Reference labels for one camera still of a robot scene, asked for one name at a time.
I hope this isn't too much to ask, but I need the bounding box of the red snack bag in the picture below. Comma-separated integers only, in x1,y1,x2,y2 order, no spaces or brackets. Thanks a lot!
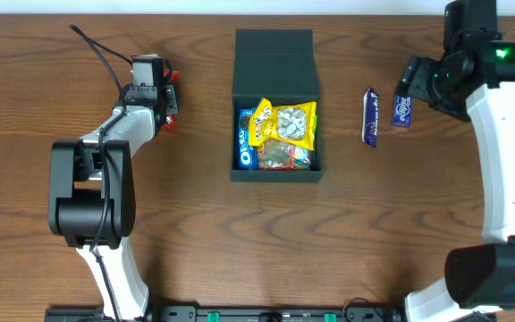
162,70,179,129

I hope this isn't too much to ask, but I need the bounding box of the blue Oreo cookie pack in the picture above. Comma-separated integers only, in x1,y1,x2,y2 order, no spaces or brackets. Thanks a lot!
237,108,258,170

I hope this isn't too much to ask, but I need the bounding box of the yellow Hershey's Kisses bag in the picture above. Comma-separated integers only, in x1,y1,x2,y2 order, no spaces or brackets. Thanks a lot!
249,97,317,150

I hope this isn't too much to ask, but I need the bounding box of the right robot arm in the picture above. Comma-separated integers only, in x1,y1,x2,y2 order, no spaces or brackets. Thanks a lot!
397,0,515,321

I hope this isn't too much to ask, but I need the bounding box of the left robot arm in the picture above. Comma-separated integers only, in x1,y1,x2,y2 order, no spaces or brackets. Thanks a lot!
48,83,179,321

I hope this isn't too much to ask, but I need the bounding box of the blue Eclipse mint box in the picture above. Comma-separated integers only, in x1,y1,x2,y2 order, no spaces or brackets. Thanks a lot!
392,95,412,128

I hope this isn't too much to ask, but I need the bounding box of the Dairy Milk chocolate bar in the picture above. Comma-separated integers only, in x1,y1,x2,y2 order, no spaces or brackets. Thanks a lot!
361,88,379,148

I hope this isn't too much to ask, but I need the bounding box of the black open gift box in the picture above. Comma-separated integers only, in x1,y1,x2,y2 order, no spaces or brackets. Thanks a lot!
230,29,323,182

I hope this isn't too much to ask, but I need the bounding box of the colourful gummy candy bag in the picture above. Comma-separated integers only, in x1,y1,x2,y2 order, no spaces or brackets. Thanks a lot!
256,140,314,171

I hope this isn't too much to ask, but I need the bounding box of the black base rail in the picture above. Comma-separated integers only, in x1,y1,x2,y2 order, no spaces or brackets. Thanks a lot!
44,305,404,322

